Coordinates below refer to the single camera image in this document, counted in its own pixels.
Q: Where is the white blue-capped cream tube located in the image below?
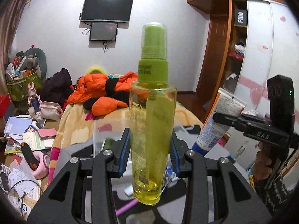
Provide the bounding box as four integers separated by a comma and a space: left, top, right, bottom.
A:
192, 88, 247, 156

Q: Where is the yellow-green spray bottle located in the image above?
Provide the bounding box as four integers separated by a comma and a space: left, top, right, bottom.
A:
129, 22, 177, 205

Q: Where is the dark green pump bottle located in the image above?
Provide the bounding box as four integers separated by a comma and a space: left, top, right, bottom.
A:
102, 138, 115, 151

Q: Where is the person right hand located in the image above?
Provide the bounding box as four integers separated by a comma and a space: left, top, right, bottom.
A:
252, 142, 273, 183

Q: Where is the pink purple pen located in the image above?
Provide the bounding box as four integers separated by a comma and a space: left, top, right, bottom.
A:
115, 199, 139, 216

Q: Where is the white pink wardrobe door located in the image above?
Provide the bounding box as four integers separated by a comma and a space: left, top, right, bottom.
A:
234, 0, 298, 116

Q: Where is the white charger device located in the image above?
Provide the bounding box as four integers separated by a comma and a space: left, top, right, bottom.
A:
19, 203, 31, 216

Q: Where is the wooden shelf unit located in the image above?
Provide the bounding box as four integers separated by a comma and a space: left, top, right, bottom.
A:
187, 0, 280, 116

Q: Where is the clear plastic storage box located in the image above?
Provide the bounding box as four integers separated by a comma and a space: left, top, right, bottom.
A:
92, 117, 204, 159

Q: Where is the pink flat box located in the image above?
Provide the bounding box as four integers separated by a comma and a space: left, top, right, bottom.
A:
38, 128, 57, 138

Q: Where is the colourful yellow bed quilt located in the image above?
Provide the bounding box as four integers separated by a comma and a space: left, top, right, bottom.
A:
48, 103, 203, 183

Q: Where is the brown wooden door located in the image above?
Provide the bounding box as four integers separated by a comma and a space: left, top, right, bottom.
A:
196, 15, 229, 121

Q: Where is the black FiiO box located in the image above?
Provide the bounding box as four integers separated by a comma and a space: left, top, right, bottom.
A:
234, 9, 247, 27

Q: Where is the pink quilted pouch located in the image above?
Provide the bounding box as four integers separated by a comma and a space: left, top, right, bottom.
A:
38, 102, 63, 121

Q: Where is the blue notebook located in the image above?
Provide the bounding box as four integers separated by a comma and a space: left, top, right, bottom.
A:
4, 116, 33, 136

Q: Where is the rabbit figurine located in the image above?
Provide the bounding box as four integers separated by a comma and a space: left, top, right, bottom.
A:
28, 83, 41, 118

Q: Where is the orange puffer jacket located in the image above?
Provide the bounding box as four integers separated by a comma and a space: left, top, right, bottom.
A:
67, 71, 138, 116

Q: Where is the dark purple clothing pile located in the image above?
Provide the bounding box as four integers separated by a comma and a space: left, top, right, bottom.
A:
37, 68, 73, 108

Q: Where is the red box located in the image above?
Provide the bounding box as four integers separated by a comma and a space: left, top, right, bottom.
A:
0, 94, 11, 118

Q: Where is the green storage basket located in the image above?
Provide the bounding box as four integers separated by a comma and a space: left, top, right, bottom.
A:
7, 72, 43, 102

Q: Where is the grey neck pillow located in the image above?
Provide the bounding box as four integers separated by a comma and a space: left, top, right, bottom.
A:
24, 48, 47, 78

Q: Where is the striped red curtain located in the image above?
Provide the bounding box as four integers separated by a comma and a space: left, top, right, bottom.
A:
1, 0, 27, 95

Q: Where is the small black wall monitor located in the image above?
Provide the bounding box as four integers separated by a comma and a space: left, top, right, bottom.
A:
89, 22, 118, 42

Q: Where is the wall mounted black television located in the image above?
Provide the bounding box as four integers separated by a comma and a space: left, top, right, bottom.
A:
81, 0, 133, 23

